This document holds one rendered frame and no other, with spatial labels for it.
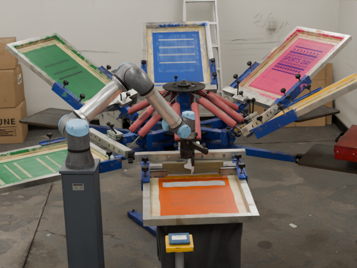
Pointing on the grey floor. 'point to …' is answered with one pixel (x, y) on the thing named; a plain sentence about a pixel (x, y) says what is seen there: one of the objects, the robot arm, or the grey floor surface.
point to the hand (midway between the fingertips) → (193, 169)
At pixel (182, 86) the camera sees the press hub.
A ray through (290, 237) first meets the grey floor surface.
